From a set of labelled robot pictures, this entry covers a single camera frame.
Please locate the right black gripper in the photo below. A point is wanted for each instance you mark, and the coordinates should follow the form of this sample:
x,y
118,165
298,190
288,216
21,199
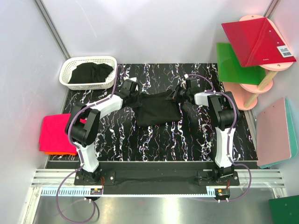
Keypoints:
x,y
177,94

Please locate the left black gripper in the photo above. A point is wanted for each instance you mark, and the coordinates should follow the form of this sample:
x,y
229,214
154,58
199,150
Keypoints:
x,y
134,99

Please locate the black printed t-shirt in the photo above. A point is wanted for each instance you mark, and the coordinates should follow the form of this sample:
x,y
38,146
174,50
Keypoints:
x,y
155,109

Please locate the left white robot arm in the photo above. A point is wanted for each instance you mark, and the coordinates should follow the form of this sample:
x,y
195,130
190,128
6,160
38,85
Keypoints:
x,y
82,126

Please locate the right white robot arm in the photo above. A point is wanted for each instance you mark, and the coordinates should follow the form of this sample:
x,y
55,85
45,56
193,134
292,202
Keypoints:
x,y
224,115

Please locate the black shirt in basket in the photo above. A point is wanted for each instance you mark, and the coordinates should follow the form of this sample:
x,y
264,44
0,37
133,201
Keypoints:
x,y
87,73

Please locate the black marble pattern mat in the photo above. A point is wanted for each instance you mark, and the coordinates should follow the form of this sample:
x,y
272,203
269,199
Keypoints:
x,y
192,138

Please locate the green plastic sheet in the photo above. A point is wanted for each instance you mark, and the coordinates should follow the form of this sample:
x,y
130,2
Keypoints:
x,y
230,70

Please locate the white plastic laundry basket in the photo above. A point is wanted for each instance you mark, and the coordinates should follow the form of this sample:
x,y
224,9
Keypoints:
x,y
72,63

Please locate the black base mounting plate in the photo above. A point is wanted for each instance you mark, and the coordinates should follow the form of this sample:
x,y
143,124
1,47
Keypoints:
x,y
157,178

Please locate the red plastic folder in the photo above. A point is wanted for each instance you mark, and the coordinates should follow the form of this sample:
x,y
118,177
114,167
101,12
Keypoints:
x,y
255,41

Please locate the folded pink t-shirt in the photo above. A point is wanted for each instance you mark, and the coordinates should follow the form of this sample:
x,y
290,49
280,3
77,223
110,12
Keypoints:
x,y
53,137

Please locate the pink clipboard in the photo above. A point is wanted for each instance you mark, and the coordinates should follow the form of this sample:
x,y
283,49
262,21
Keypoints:
x,y
275,133

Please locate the folded orange t-shirt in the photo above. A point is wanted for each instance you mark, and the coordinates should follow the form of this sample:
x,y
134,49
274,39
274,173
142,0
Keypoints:
x,y
60,153

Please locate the teal board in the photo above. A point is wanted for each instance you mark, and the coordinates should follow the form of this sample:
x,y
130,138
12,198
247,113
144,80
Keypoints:
x,y
290,121

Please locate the dark green board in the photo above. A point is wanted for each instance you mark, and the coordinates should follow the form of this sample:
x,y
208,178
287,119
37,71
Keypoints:
x,y
285,210

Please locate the aluminium rail frame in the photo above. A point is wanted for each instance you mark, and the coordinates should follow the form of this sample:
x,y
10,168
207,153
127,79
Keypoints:
x,y
55,199

